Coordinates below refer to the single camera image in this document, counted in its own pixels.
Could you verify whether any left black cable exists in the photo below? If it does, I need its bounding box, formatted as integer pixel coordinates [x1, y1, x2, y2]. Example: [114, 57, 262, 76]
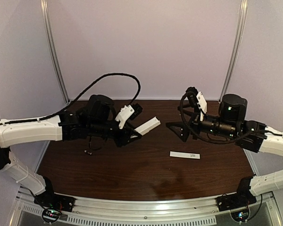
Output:
[37, 73, 142, 123]

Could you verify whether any white battery cover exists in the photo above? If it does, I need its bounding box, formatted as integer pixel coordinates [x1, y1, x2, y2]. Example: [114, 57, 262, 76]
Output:
[169, 151, 200, 160]

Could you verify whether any aluminium front rail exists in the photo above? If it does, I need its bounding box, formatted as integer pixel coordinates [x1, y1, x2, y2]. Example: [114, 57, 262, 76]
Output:
[15, 186, 278, 226]

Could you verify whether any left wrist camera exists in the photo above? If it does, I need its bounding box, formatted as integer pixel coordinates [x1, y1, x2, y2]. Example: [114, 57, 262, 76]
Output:
[115, 104, 143, 129]

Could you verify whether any white remote control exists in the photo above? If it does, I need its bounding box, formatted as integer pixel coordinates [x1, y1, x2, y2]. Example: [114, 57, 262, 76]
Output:
[134, 117, 161, 136]

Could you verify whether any aluminium frame post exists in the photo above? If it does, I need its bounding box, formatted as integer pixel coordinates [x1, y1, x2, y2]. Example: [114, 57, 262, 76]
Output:
[218, 0, 248, 103]
[40, 0, 70, 104]

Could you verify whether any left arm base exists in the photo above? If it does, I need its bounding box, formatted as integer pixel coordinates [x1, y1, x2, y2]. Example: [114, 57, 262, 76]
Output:
[33, 194, 75, 225]

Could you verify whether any right aluminium frame post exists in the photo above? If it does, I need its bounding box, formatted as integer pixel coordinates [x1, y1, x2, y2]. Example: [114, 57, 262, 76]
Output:
[218, 0, 248, 103]

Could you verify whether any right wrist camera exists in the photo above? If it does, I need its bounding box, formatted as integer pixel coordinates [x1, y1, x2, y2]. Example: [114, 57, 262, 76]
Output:
[186, 87, 208, 114]

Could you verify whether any left aluminium frame post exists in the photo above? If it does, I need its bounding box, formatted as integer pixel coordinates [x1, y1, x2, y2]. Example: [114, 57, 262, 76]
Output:
[40, 0, 70, 104]

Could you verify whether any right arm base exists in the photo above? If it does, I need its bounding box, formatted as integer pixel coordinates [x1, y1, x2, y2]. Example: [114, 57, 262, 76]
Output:
[216, 193, 257, 224]

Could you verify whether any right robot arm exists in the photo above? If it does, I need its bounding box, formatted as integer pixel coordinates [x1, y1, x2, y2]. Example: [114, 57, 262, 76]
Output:
[166, 91, 283, 207]

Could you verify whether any right black cable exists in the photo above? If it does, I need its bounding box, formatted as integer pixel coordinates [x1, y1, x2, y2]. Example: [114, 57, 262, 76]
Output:
[178, 90, 258, 144]

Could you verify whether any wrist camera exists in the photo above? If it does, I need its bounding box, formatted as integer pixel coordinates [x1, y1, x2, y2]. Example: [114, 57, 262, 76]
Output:
[115, 104, 143, 129]
[186, 87, 208, 114]

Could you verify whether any black cable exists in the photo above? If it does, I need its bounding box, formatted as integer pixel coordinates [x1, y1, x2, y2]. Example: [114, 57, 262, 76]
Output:
[37, 73, 142, 123]
[178, 90, 258, 144]

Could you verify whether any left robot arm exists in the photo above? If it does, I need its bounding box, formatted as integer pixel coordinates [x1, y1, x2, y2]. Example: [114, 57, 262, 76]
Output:
[0, 95, 142, 207]

